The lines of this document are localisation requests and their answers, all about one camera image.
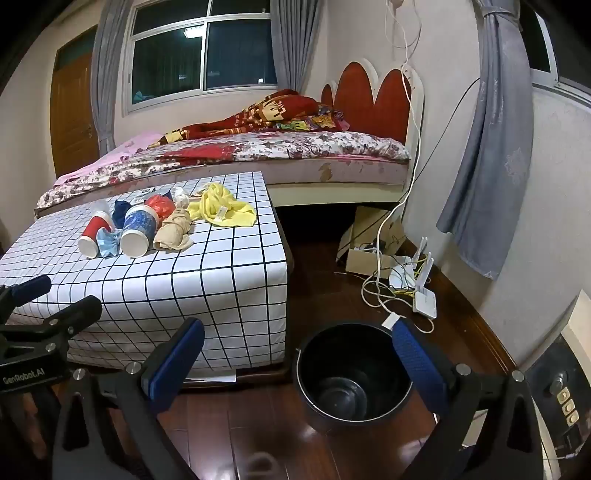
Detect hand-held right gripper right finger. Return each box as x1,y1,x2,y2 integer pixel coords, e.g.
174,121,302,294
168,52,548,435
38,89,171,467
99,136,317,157
392,318,546,480

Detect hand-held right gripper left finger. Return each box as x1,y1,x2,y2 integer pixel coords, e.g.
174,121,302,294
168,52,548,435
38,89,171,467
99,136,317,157
52,318,206,480

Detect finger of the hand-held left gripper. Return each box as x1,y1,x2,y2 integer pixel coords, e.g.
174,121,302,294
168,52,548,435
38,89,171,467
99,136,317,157
0,274,52,324
18,295,103,346

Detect black plastic bucket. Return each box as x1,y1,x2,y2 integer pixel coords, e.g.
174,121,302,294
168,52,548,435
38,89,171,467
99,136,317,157
292,322,414,435

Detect blue face mask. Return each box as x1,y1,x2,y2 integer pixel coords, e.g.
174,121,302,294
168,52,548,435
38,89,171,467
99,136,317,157
96,228,124,258

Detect red paper cup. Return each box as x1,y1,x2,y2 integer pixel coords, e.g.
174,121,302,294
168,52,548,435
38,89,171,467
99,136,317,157
78,213,115,257

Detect blue paper cup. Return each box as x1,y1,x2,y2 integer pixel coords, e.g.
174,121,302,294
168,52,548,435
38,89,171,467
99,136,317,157
121,204,159,258

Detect dark blue cloth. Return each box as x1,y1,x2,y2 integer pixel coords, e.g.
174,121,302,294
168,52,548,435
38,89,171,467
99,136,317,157
111,199,136,229

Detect beige knotted stocking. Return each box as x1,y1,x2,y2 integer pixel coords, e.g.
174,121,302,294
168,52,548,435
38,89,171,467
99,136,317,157
153,208,195,252

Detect orange plastic bag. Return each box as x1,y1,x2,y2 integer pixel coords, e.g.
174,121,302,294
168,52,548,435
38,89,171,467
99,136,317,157
145,194,175,227

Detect yellow cloth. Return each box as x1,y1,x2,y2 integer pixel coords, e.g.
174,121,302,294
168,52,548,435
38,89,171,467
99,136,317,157
187,183,257,228

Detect white router with antennas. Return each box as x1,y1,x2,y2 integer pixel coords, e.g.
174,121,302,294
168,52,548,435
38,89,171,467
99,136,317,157
412,237,438,319

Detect white grid tablecloth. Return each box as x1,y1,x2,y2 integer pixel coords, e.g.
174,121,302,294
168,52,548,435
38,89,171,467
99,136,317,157
0,172,295,381

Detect small white network box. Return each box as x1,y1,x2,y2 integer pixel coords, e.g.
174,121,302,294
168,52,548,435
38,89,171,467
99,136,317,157
389,264,416,290

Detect small open cardboard box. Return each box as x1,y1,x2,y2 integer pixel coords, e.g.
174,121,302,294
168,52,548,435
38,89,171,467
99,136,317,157
346,247,403,278

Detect black box with beige sockets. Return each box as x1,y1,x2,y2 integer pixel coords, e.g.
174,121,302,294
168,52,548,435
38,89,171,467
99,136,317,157
526,333,591,467

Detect large cardboard box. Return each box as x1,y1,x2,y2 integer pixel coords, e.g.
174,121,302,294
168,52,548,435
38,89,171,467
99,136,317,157
337,206,407,259

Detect pink bed sheet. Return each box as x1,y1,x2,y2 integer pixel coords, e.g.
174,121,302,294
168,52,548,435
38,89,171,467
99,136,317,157
54,130,164,188

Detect white bedside cabinet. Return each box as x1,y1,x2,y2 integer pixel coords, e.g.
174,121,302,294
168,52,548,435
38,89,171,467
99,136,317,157
522,290,591,480

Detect brown wooden door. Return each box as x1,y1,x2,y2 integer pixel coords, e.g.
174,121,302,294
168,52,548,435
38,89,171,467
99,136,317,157
50,25,100,178

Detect bed with red headboard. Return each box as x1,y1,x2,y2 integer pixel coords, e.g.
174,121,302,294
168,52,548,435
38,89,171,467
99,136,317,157
34,58,424,220

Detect grey tied curtain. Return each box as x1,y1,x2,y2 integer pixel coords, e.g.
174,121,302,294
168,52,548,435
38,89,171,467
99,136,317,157
436,0,539,281

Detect floral bedspread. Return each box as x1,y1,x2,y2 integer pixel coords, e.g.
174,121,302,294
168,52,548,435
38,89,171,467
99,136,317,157
36,130,411,208

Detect red patterned blanket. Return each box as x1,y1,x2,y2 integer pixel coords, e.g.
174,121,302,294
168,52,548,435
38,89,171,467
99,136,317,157
161,89,345,144

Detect colourful patterned quilt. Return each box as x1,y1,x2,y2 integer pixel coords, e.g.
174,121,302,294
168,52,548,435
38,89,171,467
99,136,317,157
277,105,347,133

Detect large sliding window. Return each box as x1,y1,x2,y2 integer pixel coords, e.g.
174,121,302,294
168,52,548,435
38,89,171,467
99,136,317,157
122,0,280,114

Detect small side window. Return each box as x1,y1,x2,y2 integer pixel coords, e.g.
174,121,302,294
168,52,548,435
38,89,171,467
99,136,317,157
522,4,561,86

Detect yellow network cables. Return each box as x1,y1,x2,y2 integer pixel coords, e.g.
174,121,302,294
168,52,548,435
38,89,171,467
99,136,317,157
392,258,432,298

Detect thick white power cable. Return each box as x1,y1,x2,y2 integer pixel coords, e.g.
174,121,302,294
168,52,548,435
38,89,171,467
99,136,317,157
361,0,437,333

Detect thin black cable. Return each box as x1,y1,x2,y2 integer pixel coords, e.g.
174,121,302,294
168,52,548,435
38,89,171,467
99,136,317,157
392,78,482,250

